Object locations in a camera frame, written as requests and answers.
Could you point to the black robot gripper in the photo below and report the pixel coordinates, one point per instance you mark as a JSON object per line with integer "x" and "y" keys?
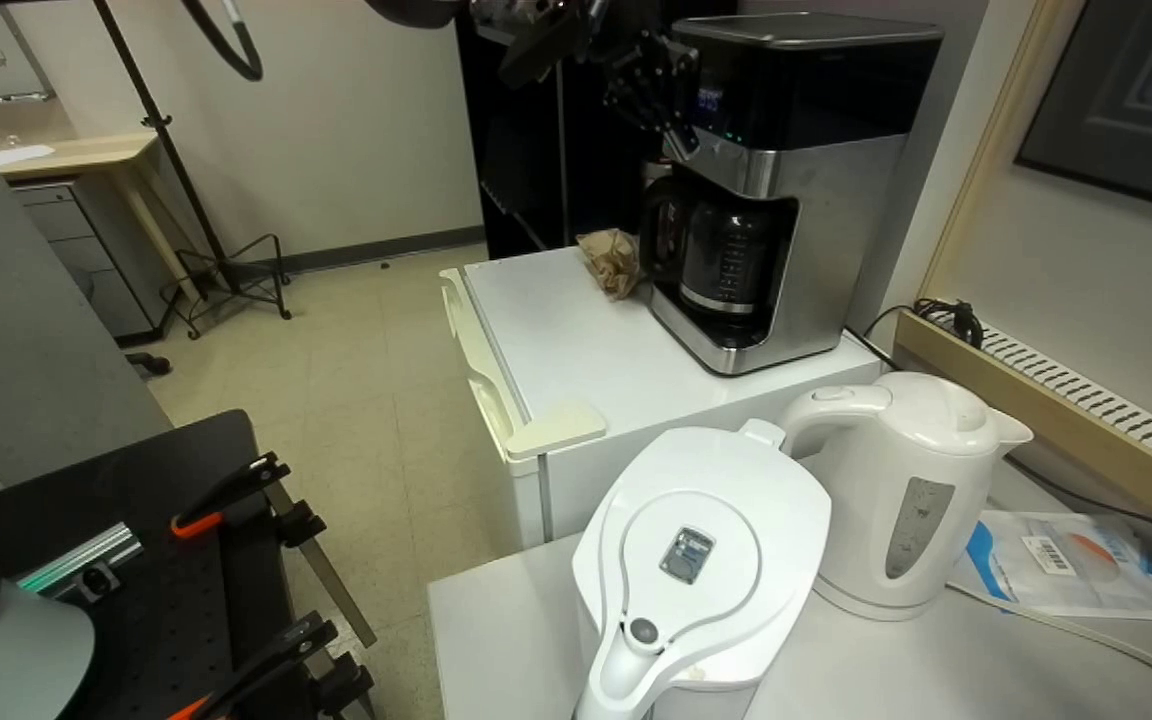
{"x": 542, "y": 34}

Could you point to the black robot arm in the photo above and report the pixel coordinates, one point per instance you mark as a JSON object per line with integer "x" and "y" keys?
{"x": 640, "y": 63}

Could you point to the black silver coffee maker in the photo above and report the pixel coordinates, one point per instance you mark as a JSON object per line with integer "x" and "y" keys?
{"x": 799, "y": 109}

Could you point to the glass coffee carafe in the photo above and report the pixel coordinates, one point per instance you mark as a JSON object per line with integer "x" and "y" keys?
{"x": 710, "y": 244}

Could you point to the brown crumpled paper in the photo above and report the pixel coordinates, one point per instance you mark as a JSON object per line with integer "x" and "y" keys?
{"x": 613, "y": 260}

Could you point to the white mini fridge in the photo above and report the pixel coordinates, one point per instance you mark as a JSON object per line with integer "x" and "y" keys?
{"x": 575, "y": 382}

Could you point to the white electric kettle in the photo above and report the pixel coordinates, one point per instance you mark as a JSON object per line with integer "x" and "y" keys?
{"x": 909, "y": 468}

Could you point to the white water filter pitcher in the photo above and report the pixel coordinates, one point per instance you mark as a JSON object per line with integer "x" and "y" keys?
{"x": 695, "y": 574}

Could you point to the dark framed window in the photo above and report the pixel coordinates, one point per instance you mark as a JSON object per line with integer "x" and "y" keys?
{"x": 1092, "y": 116}

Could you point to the black tripod stand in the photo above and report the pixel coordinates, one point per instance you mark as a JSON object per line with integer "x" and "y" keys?
{"x": 253, "y": 273}

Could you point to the grey filing cabinet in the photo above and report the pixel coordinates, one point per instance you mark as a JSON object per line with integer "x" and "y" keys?
{"x": 105, "y": 249}

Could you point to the upper orange black clamp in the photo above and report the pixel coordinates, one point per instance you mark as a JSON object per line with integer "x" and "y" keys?
{"x": 239, "y": 484}

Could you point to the orange black clamp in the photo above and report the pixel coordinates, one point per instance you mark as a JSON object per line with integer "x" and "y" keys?
{"x": 269, "y": 661}
{"x": 239, "y": 484}

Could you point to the wooden radiator cover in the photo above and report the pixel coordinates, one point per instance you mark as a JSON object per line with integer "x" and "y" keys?
{"x": 1079, "y": 419}

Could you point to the blue white plastic packet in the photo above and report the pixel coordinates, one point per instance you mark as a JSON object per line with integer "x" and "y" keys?
{"x": 1060, "y": 564}

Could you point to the wooden desk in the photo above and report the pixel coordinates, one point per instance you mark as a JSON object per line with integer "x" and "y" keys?
{"x": 120, "y": 161}

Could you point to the black workbench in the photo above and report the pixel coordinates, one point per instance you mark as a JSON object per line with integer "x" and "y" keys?
{"x": 172, "y": 616}

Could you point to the lower orange black clamp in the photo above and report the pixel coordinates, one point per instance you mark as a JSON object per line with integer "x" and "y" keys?
{"x": 269, "y": 661}

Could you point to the grey lamp shade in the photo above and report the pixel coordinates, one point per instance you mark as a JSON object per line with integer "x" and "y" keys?
{"x": 47, "y": 652}

